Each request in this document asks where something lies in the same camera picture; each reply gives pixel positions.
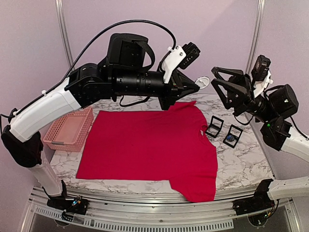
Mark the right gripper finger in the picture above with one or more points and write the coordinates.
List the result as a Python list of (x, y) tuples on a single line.
[(236, 76), (216, 83)]

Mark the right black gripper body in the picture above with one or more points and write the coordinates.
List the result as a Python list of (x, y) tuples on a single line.
[(239, 94)]

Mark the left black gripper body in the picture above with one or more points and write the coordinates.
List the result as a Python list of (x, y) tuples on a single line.
[(173, 90)]

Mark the green round brooch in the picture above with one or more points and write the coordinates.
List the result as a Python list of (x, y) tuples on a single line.
[(202, 82)]

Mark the blue round brooch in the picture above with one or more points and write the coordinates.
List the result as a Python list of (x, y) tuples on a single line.
[(230, 138)]

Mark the red t-shirt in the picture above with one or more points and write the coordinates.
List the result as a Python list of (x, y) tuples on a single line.
[(153, 146)]

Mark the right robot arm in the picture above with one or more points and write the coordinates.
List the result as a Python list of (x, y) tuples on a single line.
[(271, 106)]

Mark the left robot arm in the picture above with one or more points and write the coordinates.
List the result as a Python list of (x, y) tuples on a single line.
[(121, 73)]

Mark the black brooch box left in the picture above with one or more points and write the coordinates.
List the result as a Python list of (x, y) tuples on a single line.
[(214, 127)]

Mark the black brooch box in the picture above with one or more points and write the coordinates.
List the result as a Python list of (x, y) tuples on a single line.
[(214, 127), (236, 132)]

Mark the black brooch box right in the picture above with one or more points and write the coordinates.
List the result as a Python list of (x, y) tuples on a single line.
[(236, 132)]

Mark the pink plastic basket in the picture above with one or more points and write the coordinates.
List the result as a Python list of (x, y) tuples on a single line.
[(69, 132)]

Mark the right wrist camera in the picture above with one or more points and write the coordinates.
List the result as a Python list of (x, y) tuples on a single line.
[(261, 75)]

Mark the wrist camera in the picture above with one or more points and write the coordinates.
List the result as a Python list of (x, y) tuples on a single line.
[(179, 57), (261, 75)]

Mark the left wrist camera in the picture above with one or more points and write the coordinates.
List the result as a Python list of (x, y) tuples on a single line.
[(179, 57)]

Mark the right aluminium post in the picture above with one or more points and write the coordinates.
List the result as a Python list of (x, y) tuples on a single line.
[(256, 34)]

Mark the aluminium post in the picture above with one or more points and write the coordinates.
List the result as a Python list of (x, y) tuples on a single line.
[(256, 34), (63, 31)]

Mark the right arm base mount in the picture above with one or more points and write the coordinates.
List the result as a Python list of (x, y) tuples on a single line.
[(258, 208)]

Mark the aluminium front rail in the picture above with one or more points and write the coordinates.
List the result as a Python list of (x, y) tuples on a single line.
[(157, 212)]

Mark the left aluminium post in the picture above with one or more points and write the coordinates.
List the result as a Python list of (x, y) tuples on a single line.
[(63, 31)]

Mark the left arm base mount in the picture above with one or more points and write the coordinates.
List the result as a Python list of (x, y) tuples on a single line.
[(69, 207)]

